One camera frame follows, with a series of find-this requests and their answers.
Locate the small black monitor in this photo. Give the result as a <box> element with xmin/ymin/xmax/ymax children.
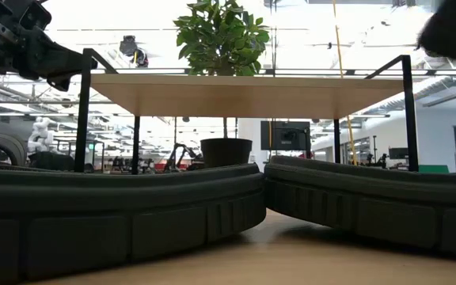
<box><xmin>388</xmin><ymin>146</ymin><xmax>410</xmax><ymax>161</ymax></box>

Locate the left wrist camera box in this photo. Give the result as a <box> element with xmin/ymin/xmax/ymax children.
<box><xmin>16</xmin><ymin>0</ymin><xmax>53</xmax><ymax>32</ymax></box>

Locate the black ceiling-hung device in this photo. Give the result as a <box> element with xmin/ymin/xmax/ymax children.
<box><xmin>119</xmin><ymin>34</ymin><xmax>150</xmax><ymax>68</ymax></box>

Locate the green board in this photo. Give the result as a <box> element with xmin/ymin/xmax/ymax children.
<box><xmin>417</xmin><ymin>164</ymin><xmax>450</xmax><ymax>174</ymax></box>

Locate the black monitor screen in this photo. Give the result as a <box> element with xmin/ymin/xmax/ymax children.
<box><xmin>260</xmin><ymin>120</ymin><xmax>312</xmax><ymax>151</ymax></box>

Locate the green plant in black pot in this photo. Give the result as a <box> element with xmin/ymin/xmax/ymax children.
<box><xmin>172</xmin><ymin>0</ymin><xmax>272</xmax><ymax>169</ymax></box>

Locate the wooden shelf with black frame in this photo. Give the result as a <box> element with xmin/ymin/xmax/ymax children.
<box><xmin>73</xmin><ymin>47</ymin><xmax>420</xmax><ymax>175</ymax></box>

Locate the black foam slide sandal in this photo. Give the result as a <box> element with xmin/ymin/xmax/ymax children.
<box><xmin>263</xmin><ymin>154</ymin><xmax>456</xmax><ymax>262</ymax></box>
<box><xmin>0</xmin><ymin>161</ymin><xmax>268</xmax><ymax>285</ymax></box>

